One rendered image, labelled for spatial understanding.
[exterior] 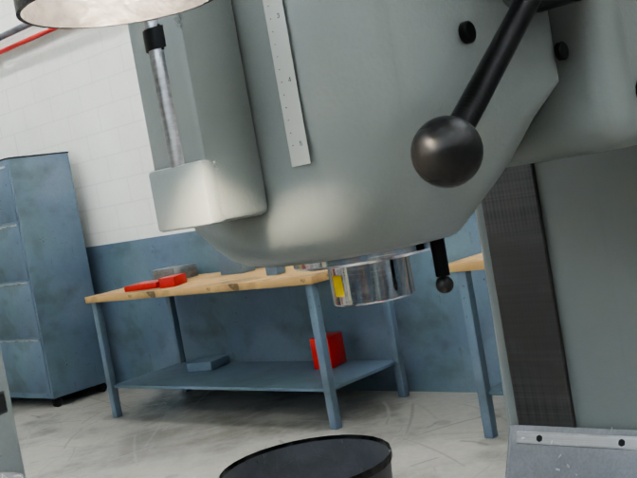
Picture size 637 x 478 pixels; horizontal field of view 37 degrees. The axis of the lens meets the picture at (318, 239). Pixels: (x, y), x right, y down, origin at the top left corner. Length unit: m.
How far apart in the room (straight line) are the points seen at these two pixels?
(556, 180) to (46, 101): 7.70
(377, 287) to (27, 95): 8.22
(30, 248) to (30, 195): 0.41
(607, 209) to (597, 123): 0.31
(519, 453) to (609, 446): 0.09
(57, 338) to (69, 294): 0.37
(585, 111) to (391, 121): 0.17
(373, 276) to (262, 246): 0.08
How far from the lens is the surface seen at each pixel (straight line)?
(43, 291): 7.78
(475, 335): 4.67
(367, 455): 2.77
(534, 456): 0.95
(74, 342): 7.92
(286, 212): 0.46
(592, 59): 0.57
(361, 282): 0.52
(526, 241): 0.91
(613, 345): 0.90
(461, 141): 0.38
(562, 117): 0.58
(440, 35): 0.46
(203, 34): 0.45
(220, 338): 7.11
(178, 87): 0.45
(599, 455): 0.92
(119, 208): 7.78
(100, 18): 0.38
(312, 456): 2.85
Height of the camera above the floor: 1.35
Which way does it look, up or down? 3 degrees down
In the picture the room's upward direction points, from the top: 10 degrees counter-clockwise
